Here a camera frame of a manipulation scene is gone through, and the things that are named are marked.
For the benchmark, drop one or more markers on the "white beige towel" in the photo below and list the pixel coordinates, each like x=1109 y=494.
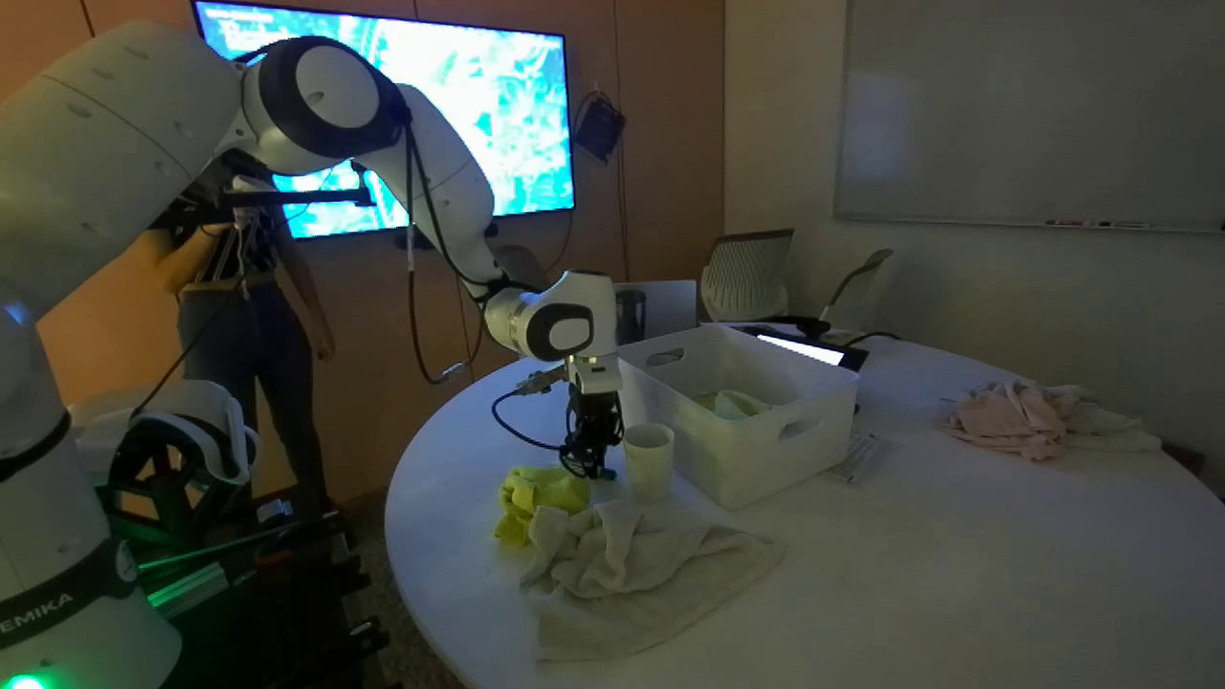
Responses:
x=638 y=577

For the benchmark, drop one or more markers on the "black camera stand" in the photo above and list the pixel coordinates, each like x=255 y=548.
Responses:
x=294 y=196

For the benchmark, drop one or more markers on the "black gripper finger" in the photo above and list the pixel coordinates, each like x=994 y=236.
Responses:
x=610 y=448
x=574 y=448

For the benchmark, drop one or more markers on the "grey office chair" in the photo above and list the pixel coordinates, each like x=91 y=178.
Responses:
x=858 y=291
x=748 y=273

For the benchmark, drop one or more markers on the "pink crumpled cloth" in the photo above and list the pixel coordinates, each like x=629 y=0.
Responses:
x=1015 y=420

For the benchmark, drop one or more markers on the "white plastic storage box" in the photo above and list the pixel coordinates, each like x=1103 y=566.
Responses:
x=750 y=421

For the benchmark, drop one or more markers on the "small black wall box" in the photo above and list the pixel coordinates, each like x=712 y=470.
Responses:
x=599 y=127

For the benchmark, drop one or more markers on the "person in striped top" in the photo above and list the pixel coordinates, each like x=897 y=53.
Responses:
x=255 y=347

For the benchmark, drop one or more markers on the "pale yellow-green towel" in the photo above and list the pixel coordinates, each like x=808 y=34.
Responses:
x=739 y=407

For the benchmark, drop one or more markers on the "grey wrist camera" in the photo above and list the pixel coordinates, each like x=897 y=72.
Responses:
x=542 y=376

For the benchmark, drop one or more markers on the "wall whiteboard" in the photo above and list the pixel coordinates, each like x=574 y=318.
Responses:
x=1036 y=117

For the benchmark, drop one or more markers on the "white crumpled cloth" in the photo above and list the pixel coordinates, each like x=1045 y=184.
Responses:
x=1114 y=421

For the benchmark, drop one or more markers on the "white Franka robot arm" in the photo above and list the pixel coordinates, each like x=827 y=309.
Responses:
x=116 y=166

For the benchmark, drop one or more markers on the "white waste bin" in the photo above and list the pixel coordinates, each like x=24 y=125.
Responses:
x=664 y=309

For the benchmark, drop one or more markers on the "white ceramic mug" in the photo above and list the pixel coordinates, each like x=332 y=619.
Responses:
x=648 y=460

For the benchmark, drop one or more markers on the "bright yellow towel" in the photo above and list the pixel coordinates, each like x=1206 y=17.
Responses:
x=537 y=504

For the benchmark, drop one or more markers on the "black tablet lit screen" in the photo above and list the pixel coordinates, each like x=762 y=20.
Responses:
x=799 y=347

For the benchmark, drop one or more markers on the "black equipment cart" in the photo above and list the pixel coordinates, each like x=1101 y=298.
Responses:
x=255 y=587

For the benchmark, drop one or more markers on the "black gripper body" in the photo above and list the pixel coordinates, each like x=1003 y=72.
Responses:
x=595 y=396

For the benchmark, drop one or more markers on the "wall television screen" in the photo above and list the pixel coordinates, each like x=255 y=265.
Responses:
x=522 y=117

